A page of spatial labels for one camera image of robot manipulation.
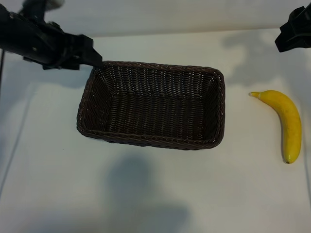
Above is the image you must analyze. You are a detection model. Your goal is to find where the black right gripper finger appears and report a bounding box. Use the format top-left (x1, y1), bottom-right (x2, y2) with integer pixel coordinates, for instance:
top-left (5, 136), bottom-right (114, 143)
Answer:
top-left (288, 6), bottom-right (311, 39)
top-left (274, 20), bottom-right (311, 53)

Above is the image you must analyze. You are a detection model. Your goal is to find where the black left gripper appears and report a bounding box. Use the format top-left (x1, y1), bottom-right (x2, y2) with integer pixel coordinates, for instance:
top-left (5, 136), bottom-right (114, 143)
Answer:
top-left (20, 14), bottom-right (103, 71)

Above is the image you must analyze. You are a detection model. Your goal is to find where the yellow banana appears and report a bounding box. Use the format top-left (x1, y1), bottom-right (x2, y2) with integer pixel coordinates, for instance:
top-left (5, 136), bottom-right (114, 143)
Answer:
top-left (249, 89), bottom-right (303, 165)

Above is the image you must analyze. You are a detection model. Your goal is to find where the dark brown wicker basket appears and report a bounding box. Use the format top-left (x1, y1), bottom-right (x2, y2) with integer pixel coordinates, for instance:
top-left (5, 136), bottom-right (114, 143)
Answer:
top-left (75, 60), bottom-right (225, 151)

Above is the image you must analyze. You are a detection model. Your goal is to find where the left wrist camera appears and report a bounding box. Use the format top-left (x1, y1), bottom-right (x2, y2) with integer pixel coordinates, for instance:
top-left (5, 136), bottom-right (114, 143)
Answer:
top-left (20, 0), bottom-right (65, 16)

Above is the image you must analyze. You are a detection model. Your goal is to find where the thin black cable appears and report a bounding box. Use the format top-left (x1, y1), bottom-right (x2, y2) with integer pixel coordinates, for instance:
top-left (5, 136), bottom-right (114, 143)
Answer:
top-left (0, 48), bottom-right (5, 100)

